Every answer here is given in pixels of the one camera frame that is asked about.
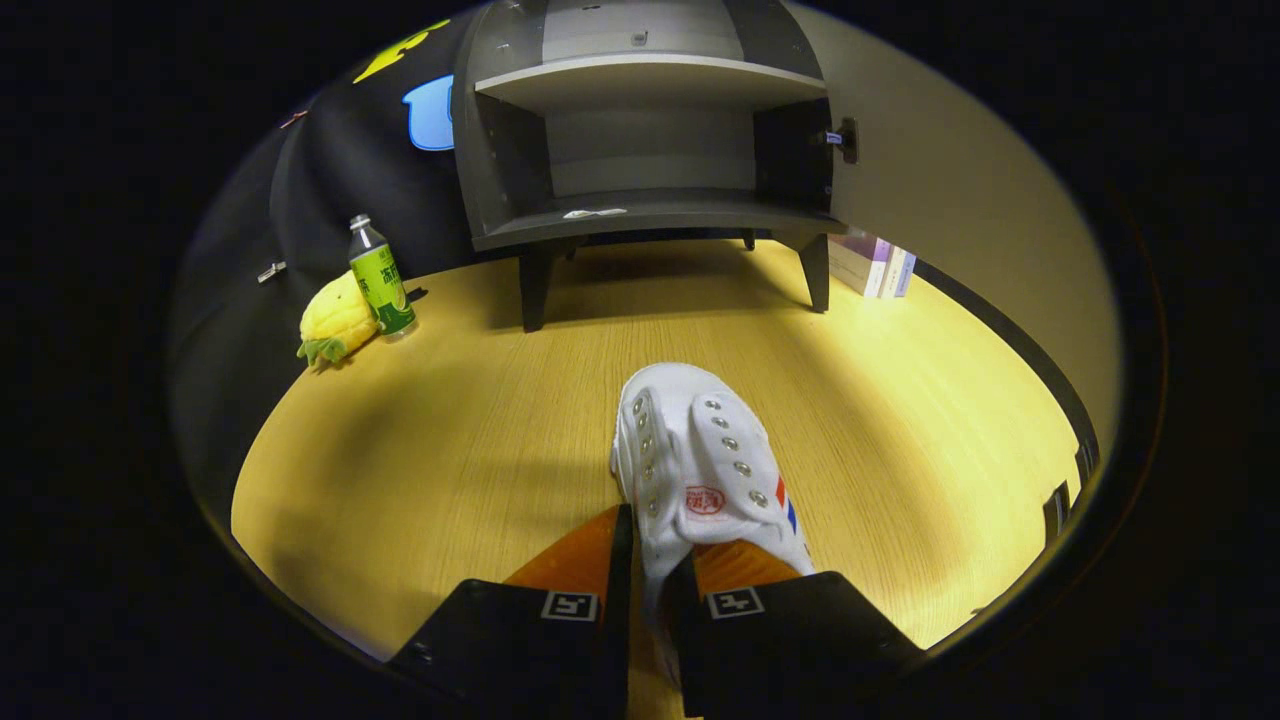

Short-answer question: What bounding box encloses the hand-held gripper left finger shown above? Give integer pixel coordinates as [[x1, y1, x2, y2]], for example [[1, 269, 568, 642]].
[[388, 503, 635, 720]]

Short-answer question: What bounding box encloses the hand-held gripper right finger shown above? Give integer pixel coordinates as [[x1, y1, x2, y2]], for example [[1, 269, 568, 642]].
[[660, 540, 923, 720]]

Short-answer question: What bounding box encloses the white canvas shoe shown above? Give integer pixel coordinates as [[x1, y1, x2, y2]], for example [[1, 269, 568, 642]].
[[610, 362, 817, 691]]

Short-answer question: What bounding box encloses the grey shoe cabinet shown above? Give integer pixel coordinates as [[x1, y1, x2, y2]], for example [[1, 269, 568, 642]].
[[452, 0, 851, 333]]

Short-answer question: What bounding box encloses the grey cabinet shelf board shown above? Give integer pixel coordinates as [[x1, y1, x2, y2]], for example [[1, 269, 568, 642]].
[[475, 52, 829, 113]]

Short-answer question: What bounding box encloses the yellow pineapple plush toy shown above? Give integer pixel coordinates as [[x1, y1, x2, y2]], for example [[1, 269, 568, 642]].
[[297, 270, 381, 369]]

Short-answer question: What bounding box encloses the green label drink bottle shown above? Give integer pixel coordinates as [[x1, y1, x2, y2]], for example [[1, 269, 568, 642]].
[[348, 214, 417, 339]]

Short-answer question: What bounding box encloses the mauve cover book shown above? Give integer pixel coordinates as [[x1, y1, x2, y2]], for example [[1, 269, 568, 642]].
[[828, 232, 883, 297]]

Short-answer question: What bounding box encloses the black backdrop cloth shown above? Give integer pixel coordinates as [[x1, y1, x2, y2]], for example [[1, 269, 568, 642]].
[[170, 15, 521, 491]]

